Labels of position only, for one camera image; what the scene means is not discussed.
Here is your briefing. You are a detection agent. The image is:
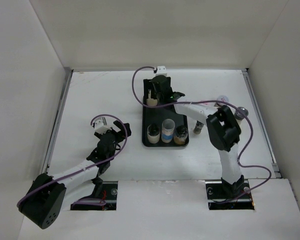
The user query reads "tall blue label spice jar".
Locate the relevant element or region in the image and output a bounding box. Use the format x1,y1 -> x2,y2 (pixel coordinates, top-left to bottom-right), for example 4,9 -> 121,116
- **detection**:
161,118 -> 176,143

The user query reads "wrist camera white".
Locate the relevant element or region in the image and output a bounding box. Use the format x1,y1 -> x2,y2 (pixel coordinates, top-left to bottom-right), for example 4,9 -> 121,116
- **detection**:
153,65 -> 168,77
90,116 -> 112,135

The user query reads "purple cable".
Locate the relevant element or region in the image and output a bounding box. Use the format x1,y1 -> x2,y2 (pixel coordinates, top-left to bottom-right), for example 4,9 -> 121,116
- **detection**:
131,66 -> 273,205
16,113 -> 131,207

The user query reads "brown spice bottle black cap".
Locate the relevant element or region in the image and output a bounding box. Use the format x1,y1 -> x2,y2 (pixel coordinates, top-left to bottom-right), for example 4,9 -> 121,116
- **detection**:
173,125 -> 189,146

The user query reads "yellow cap spice bottle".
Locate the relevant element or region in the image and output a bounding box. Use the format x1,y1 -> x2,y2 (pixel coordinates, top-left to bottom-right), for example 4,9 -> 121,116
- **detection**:
146,90 -> 158,107

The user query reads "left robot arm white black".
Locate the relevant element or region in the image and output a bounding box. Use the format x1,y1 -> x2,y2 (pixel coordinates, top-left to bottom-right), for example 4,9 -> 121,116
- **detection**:
17,117 -> 132,230

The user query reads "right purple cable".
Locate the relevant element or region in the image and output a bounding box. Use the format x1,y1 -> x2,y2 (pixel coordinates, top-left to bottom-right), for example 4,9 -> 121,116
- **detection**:
131,66 -> 273,205

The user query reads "white powder bottle black cap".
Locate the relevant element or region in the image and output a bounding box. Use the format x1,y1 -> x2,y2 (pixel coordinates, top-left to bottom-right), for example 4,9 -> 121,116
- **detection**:
147,123 -> 161,144

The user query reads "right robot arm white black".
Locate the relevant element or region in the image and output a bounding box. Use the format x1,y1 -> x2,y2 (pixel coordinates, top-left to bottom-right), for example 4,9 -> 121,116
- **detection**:
142,75 -> 244,198

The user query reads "black rectangular tray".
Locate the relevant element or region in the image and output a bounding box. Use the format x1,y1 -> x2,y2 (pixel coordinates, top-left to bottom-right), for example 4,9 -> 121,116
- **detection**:
141,91 -> 190,148

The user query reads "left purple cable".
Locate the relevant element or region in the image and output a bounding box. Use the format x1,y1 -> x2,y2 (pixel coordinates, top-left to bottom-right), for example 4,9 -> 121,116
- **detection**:
16,113 -> 131,207

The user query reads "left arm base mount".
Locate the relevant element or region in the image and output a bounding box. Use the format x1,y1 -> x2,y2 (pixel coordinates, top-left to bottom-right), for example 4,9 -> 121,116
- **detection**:
70,178 -> 119,211

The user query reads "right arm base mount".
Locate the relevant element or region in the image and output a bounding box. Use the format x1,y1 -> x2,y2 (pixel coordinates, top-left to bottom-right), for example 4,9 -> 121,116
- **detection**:
205,181 -> 255,211

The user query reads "small black pepper bottle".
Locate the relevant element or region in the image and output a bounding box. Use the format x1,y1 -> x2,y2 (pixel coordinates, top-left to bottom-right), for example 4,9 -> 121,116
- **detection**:
193,121 -> 204,135

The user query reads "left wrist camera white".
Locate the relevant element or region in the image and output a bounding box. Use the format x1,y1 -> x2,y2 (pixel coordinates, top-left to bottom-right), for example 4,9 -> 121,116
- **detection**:
90,116 -> 112,135

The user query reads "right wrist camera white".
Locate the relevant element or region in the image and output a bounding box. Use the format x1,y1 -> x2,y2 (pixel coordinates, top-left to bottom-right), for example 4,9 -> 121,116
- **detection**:
153,65 -> 168,77

